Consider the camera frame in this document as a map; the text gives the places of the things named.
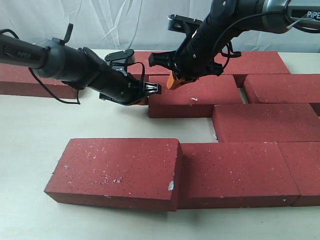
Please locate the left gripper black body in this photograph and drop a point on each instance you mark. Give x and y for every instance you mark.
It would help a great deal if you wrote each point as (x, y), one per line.
(119, 85)

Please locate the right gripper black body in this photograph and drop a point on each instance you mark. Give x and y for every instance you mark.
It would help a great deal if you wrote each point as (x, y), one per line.
(195, 56)

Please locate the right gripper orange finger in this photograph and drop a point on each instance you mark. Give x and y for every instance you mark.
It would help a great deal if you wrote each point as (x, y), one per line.
(174, 82)

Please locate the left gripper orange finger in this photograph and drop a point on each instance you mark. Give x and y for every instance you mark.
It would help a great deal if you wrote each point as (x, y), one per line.
(151, 88)
(141, 102)

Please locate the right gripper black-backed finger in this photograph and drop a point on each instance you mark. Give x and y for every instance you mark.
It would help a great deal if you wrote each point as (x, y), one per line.
(164, 59)

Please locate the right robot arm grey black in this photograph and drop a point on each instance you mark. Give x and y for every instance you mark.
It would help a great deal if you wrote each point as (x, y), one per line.
(227, 19)

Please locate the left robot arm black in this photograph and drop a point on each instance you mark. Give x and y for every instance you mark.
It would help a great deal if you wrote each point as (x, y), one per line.
(78, 68)

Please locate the back row left brick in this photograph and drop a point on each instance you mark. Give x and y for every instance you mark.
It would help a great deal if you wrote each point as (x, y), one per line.
(142, 56)

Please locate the back row right brick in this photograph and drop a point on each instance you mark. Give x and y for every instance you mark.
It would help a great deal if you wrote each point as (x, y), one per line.
(255, 63)

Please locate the second row right brick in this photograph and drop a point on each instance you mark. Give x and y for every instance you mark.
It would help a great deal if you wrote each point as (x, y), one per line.
(283, 89)

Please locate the third row red brick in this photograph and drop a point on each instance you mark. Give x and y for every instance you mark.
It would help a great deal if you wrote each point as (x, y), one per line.
(271, 122)

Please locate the white fabric backdrop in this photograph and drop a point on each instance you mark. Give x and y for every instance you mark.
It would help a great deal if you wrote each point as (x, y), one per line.
(101, 24)

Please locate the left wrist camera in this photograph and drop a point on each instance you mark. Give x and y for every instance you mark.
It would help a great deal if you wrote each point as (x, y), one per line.
(123, 57)

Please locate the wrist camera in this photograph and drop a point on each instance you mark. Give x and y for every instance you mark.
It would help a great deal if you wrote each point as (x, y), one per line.
(182, 24)
(123, 57)

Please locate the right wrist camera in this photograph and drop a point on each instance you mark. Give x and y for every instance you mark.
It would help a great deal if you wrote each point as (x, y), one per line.
(182, 24)

